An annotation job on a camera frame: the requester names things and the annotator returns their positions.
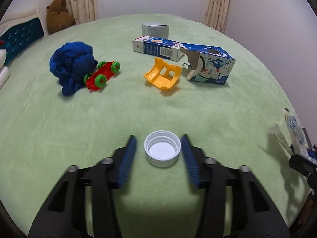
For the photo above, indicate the white floral pillow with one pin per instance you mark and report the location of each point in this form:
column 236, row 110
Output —
column 3, row 55

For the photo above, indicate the white lower pillow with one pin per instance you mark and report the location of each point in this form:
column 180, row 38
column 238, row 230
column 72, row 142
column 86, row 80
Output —
column 4, row 75

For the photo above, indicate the blue oreo box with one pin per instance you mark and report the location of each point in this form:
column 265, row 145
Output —
column 207, row 64

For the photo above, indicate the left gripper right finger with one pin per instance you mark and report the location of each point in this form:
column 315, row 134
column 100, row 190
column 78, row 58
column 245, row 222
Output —
column 254, row 214

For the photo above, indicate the white bottle cap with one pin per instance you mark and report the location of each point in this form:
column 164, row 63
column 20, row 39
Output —
column 162, row 148

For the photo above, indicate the blue white medicine box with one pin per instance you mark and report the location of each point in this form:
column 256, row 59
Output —
column 163, row 48

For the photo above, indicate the blue crumpled cloth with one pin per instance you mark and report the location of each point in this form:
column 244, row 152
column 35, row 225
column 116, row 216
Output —
column 70, row 64

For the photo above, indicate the small grey white box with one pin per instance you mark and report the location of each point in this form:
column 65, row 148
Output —
column 155, row 30

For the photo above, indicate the orange plastic toy part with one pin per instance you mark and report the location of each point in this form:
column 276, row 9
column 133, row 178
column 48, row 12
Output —
column 162, row 75

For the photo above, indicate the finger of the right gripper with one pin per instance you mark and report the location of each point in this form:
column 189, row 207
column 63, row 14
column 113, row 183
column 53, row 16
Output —
column 302, row 165
column 313, row 152

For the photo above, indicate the green bed blanket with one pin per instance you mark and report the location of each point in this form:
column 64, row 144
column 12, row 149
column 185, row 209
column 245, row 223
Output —
column 43, row 132

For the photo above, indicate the white blue tufted headboard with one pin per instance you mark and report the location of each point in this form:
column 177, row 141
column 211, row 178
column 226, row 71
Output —
column 19, row 31

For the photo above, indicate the brown teddy bear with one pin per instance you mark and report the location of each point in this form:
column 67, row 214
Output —
column 57, row 17

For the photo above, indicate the right floral curtain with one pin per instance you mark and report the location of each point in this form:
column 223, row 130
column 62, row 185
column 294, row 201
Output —
column 216, row 14

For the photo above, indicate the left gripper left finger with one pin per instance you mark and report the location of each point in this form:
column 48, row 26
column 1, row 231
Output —
column 63, row 212

